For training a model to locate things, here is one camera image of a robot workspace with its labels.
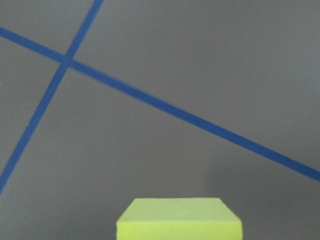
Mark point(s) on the yellow foam block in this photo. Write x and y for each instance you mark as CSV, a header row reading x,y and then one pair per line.
x,y
195,218

